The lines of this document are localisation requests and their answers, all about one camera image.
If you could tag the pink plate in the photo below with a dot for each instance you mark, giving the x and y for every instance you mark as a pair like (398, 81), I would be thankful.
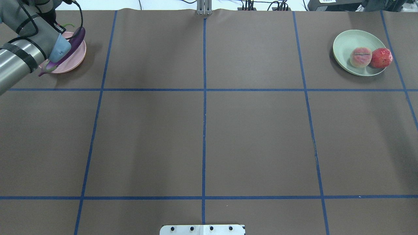
(73, 58)

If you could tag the toy peach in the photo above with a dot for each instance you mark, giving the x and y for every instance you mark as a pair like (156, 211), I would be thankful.
(360, 57)

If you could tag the light green plate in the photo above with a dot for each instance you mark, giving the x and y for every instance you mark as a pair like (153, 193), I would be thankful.
(345, 43)

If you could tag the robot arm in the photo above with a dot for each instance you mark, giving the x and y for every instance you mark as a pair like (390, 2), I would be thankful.
(39, 38)

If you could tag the metal camera stand post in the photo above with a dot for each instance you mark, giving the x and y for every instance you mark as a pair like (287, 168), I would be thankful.
(204, 7)

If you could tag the red toy pomegranate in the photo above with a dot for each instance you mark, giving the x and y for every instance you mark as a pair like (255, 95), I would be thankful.
(381, 58)

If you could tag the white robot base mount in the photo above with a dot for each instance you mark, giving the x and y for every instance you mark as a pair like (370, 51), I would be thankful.
(217, 229)

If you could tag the black device on back table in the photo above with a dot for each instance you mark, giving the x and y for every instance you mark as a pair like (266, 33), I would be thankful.
(334, 5)

